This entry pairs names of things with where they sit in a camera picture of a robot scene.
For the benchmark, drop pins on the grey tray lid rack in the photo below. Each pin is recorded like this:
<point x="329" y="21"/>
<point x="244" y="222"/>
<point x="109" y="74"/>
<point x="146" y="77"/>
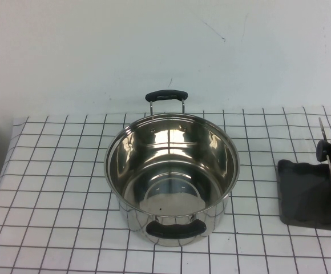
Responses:
<point x="302" y="194"/>

